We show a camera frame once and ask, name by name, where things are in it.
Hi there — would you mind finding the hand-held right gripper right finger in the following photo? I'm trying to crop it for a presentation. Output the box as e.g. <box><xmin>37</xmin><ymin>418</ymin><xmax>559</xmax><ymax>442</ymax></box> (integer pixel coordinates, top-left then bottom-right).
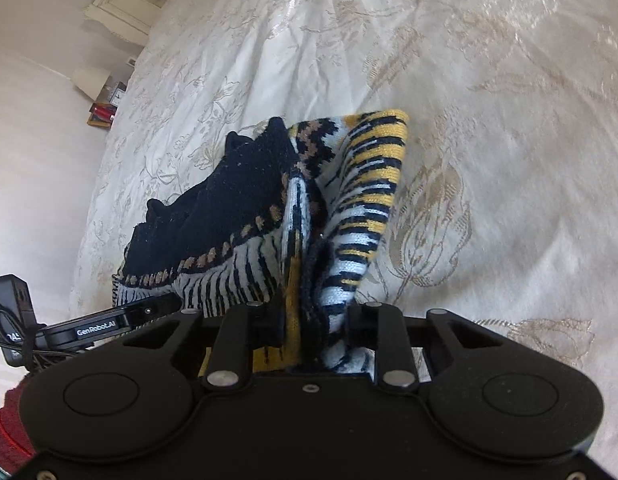
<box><xmin>339</xmin><ymin>302</ymin><xmax>506</xmax><ymax>394</ymax></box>

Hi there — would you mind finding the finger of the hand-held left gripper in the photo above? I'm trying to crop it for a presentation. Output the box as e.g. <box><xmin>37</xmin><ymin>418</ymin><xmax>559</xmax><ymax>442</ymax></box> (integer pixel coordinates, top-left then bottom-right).
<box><xmin>125</xmin><ymin>292</ymin><xmax>183</xmax><ymax>328</ymax></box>

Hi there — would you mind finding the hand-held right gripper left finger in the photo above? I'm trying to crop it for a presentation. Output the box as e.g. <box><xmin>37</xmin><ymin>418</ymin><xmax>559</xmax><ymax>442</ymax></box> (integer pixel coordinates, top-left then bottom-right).
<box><xmin>121</xmin><ymin>302</ymin><xmax>290</xmax><ymax>394</ymax></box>

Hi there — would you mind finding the navy yellow patterned knit sweater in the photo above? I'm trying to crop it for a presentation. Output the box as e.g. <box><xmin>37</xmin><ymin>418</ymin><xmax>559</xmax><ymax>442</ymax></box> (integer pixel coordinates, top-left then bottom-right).
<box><xmin>111</xmin><ymin>109</ymin><xmax>410</xmax><ymax>377</ymax></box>

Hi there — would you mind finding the white floral bedspread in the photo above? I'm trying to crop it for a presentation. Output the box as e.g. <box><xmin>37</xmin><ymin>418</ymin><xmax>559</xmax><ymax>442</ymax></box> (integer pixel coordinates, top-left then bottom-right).
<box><xmin>69</xmin><ymin>0</ymin><xmax>618</xmax><ymax>461</ymax></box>

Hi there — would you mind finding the cream table lamp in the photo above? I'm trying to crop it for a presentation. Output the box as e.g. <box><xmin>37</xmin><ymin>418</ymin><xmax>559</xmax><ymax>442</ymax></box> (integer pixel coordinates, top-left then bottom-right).
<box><xmin>71</xmin><ymin>67</ymin><xmax>110</xmax><ymax>102</ymax></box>

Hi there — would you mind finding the cream tufted headboard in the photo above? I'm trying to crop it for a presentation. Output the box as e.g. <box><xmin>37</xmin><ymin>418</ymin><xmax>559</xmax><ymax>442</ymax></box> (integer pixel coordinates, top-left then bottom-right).
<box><xmin>83</xmin><ymin>0</ymin><xmax>200</xmax><ymax>47</ymax></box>

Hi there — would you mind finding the black cable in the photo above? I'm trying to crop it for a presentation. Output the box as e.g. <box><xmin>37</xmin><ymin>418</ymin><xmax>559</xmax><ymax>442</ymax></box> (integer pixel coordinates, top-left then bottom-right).
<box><xmin>0</xmin><ymin>296</ymin><xmax>90</xmax><ymax>373</ymax></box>

